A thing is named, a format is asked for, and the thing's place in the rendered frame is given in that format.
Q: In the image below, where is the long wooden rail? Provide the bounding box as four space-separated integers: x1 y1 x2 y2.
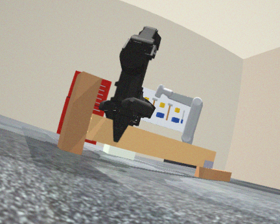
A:
86 114 216 167

